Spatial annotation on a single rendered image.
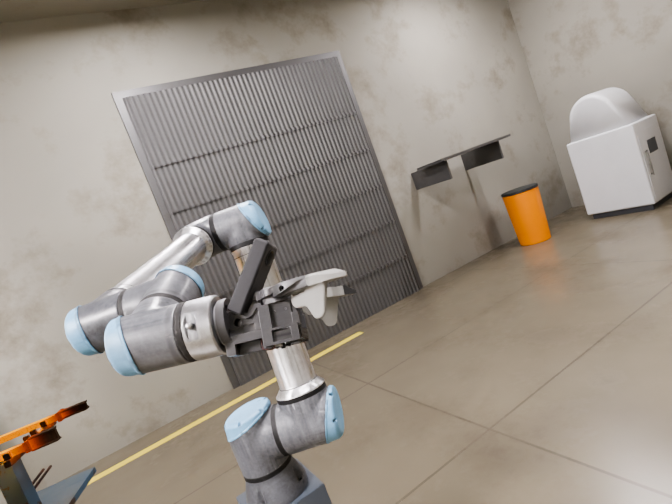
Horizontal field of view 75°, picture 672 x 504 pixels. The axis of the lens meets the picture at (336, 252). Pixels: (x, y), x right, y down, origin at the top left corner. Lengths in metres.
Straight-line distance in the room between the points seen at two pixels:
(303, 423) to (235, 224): 0.59
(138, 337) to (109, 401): 3.86
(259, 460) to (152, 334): 0.79
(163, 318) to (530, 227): 5.57
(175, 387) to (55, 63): 3.09
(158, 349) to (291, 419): 0.71
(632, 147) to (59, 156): 5.90
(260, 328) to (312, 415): 0.69
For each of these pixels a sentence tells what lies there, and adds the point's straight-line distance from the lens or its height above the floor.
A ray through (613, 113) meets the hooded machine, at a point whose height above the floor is 1.20.
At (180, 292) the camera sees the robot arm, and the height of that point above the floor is 1.30.
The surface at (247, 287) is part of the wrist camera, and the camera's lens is 0.65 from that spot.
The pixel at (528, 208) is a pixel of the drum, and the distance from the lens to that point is 5.97.
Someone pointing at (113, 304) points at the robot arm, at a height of 1.32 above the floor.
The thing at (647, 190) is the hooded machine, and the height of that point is 0.24.
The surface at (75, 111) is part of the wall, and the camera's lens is 4.71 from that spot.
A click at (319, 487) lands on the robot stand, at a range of 1.45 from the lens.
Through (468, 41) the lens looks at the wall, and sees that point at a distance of 7.08.
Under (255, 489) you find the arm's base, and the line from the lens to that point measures 1.44.
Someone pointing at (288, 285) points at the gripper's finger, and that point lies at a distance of 0.59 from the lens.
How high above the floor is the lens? 1.34
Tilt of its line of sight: 6 degrees down
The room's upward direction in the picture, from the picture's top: 21 degrees counter-clockwise
